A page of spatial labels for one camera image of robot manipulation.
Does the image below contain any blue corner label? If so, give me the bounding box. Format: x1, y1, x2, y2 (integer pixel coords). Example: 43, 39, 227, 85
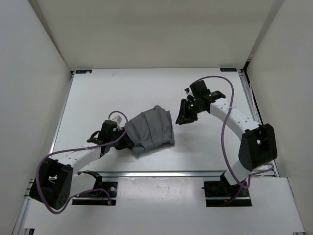
220, 68, 237, 72
75, 70, 92, 74

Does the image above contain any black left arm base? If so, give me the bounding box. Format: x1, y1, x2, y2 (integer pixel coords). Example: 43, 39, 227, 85
72, 170, 118, 206

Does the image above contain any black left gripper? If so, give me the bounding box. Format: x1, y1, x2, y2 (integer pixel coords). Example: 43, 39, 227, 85
109, 126, 134, 150

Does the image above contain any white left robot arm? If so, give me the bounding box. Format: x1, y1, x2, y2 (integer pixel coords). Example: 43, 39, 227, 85
29, 129, 134, 214

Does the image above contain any blue left corner label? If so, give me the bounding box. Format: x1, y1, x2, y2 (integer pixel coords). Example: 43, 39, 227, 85
75, 70, 92, 74

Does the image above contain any aluminium right frame rail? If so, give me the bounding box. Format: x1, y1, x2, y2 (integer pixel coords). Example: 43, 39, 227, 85
238, 69, 281, 177

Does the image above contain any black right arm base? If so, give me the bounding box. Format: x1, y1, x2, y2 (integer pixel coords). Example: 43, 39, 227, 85
202, 173, 252, 208

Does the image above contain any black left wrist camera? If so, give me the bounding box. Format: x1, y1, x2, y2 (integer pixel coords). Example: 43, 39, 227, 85
87, 116, 124, 145

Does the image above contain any aluminium frame rail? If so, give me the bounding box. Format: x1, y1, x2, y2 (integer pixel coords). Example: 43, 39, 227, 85
48, 70, 76, 154
238, 69, 281, 177

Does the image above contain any aluminium left frame rail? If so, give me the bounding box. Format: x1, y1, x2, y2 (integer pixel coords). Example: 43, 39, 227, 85
48, 70, 76, 154

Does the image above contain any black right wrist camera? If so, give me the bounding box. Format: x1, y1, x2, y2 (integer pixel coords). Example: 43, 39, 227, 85
185, 80, 226, 102

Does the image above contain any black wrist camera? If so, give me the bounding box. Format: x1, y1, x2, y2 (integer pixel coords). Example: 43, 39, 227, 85
87, 116, 124, 145
185, 80, 226, 102

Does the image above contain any grey pleated skirt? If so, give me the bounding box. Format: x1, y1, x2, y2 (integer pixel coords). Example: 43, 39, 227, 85
125, 105, 175, 157

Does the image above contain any blue right corner label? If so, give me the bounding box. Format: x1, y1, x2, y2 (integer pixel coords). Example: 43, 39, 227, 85
220, 68, 237, 72

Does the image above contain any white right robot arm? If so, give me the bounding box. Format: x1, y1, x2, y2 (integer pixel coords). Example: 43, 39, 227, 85
176, 88, 277, 196

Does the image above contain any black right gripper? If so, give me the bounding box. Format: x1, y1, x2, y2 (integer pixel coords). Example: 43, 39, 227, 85
175, 98, 205, 125

